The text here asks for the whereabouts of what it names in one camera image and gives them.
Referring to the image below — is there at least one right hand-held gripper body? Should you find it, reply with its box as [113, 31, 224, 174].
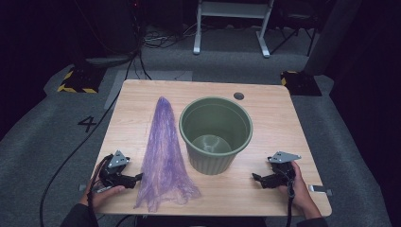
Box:
[263, 150, 302, 189]

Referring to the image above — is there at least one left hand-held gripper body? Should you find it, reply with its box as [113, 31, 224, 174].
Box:
[97, 149, 134, 189]

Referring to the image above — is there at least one purple plastic bag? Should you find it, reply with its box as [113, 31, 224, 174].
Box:
[133, 96, 202, 213]

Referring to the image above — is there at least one green plastic trash bin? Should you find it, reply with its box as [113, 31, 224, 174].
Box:
[179, 96, 253, 176]

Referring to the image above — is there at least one person's right hand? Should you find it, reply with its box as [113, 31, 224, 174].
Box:
[277, 161, 316, 218]

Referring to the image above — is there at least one person's left hand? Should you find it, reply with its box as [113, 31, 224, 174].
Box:
[78, 179, 127, 210]

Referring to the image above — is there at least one black yellow striped base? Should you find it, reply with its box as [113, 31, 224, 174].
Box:
[57, 66, 107, 95]
[280, 70, 323, 97]

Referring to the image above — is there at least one dark equipment stand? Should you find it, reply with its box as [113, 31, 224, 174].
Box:
[72, 0, 141, 69]

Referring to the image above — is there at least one grey column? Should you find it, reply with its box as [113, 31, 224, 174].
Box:
[304, 0, 363, 77]

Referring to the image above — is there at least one black tripod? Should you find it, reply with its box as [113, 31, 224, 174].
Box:
[269, 4, 319, 58]

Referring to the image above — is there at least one white metal stand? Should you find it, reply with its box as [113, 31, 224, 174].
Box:
[192, 0, 275, 59]

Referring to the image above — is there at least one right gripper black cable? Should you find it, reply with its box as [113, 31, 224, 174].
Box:
[284, 169, 296, 227]

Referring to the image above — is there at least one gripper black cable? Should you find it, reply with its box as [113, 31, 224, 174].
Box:
[87, 154, 113, 218]
[284, 169, 296, 227]

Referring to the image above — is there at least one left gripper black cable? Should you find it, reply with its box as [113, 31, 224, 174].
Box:
[87, 154, 113, 218]

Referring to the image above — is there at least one metal table bracket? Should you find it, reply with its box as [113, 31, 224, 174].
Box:
[307, 184, 333, 197]
[78, 183, 112, 194]

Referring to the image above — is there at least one long black floor cable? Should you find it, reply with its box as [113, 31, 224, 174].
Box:
[39, 56, 140, 227]

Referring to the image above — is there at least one bundle of floor cables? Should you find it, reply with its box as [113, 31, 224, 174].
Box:
[141, 23, 199, 50]

